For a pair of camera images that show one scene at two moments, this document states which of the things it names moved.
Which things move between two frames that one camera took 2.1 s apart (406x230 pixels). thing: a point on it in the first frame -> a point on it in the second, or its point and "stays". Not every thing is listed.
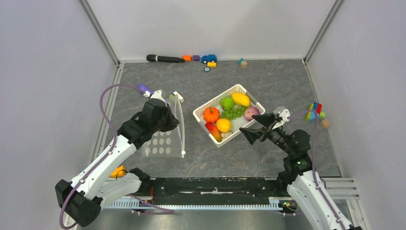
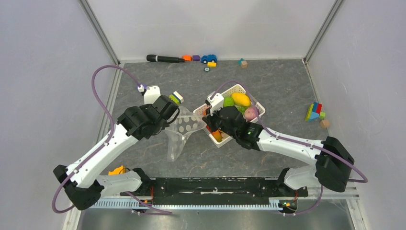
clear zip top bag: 170,143 -> 177,132
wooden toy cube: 244,64 stays
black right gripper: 266,120 -> 210,119
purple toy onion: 249,111 stays
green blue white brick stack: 180,97 stays
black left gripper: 173,122 stays
